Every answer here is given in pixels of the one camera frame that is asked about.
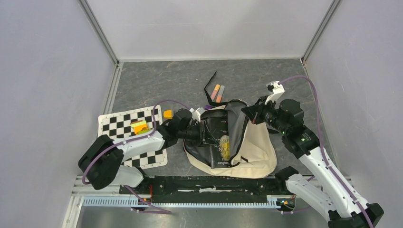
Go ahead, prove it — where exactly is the colourful block stack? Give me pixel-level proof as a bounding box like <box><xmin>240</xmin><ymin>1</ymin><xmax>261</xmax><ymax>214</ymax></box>
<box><xmin>130</xmin><ymin>120</ymin><xmax>150</xmax><ymax>135</ymax></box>

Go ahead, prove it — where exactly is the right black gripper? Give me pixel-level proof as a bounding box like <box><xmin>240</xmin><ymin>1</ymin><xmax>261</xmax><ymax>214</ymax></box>
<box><xmin>242</xmin><ymin>95</ymin><xmax>288</xmax><ymax>135</ymax></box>

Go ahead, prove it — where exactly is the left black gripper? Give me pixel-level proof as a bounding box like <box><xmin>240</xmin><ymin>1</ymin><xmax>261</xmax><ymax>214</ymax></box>
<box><xmin>177</xmin><ymin>120</ymin><xmax>218</xmax><ymax>147</ymax></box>

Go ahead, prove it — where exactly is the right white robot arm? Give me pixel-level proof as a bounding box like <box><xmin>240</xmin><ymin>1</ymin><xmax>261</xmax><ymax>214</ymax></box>
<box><xmin>242</xmin><ymin>99</ymin><xmax>384</xmax><ymax>228</ymax></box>

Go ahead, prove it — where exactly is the coral highlighter pen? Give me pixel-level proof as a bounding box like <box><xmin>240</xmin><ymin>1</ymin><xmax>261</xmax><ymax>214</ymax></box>
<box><xmin>215</xmin><ymin>85</ymin><xmax>225</xmax><ymax>103</ymax></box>

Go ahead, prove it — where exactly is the yellow cube block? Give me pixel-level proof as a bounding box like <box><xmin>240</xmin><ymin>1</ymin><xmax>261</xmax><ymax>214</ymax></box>
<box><xmin>163</xmin><ymin>110</ymin><xmax>174</xmax><ymax>120</ymax></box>

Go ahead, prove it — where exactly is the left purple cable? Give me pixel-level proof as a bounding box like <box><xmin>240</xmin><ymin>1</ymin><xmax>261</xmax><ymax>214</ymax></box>
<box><xmin>82</xmin><ymin>100</ymin><xmax>191</xmax><ymax>215</ymax></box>

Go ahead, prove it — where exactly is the purple cable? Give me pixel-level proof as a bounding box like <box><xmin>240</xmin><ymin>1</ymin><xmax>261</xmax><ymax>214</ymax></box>
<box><xmin>82</xmin><ymin>100</ymin><xmax>191</xmax><ymax>215</ymax></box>
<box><xmin>278</xmin><ymin>75</ymin><xmax>374</xmax><ymax>228</ymax></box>

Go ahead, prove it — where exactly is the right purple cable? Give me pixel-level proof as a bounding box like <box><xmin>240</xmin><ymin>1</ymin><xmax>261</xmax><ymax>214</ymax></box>
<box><xmin>278</xmin><ymin>75</ymin><xmax>374</xmax><ymax>228</ymax></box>

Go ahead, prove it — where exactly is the black book gold emblem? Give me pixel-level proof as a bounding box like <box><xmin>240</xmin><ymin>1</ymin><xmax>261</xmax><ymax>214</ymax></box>
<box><xmin>184</xmin><ymin>109</ymin><xmax>230</xmax><ymax>169</ymax></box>

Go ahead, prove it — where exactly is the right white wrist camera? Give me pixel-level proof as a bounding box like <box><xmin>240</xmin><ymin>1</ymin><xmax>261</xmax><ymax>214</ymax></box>
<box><xmin>265</xmin><ymin>81</ymin><xmax>285</xmax><ymax>105</ymax></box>

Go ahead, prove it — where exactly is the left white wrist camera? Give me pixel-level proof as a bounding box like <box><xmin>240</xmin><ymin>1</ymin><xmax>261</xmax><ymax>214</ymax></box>
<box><xmin>189</xmin><ymin>107</ymin><xmax>205</xmax><ymax>122</ymax></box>

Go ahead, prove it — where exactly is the checkered chess mat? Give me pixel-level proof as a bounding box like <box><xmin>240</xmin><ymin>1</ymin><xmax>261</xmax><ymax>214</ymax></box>
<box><xmin>98</xmin><ymin>105</ymin><xmax>168</xmax><ymax>169</ymax></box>

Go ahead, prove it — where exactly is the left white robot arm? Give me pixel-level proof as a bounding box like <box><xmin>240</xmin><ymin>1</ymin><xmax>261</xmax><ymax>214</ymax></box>
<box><xmin>78</xmin><ymin>109</ymin><xmax>219</xmax><ymax>194</ymax></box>

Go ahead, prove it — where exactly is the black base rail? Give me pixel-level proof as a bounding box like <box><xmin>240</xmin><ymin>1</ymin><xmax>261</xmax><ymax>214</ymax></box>
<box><xmin>119</xmin><ymin>176</ymin><xmax>296</xmax><ymax>211</ymax></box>

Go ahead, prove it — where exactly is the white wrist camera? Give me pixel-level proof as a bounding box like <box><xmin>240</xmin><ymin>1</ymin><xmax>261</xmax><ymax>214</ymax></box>
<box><xmin>189</xmin><ymin>107</ymin><xmax>205</xmax><ymax>122</ymax></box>
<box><xmin>265</xmin><ymin>81</ymin><xmax>285</xmax><ymax>105</ymax></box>

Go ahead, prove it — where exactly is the cream canvas backpack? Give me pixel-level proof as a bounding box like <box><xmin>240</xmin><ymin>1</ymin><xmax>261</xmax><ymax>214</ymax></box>
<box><xmin>182</xmin><ymin>91</ymin><xmax>277</xmax><ymax>179</ymax></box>

